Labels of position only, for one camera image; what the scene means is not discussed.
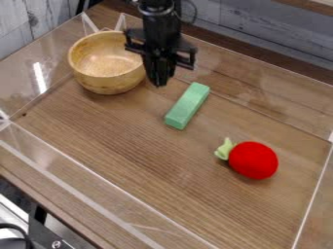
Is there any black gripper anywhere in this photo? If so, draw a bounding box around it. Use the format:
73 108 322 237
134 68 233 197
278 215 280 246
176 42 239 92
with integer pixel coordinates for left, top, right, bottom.
122 0 199 88

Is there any green rectangular block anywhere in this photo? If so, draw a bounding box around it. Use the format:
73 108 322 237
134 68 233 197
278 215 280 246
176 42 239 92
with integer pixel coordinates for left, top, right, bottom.
164 83 209 130

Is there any light wooden bowl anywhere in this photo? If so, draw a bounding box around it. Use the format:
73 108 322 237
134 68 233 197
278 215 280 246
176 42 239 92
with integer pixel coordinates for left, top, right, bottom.
68 30 145 95

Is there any red plush tomato toy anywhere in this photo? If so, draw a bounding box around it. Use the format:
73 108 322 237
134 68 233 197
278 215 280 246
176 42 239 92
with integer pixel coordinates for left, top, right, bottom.
213 137 278 180

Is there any clear acrylic tray wall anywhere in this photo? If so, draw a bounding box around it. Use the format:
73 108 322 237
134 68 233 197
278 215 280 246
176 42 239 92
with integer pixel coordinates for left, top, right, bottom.
0 10 333 249

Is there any black table leg bracket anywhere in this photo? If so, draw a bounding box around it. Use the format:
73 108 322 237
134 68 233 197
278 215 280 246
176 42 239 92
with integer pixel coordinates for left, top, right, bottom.
27 204 85 249

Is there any black cable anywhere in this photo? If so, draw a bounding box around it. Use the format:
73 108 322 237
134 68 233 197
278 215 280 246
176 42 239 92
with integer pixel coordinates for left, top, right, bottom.
0 223 35 249

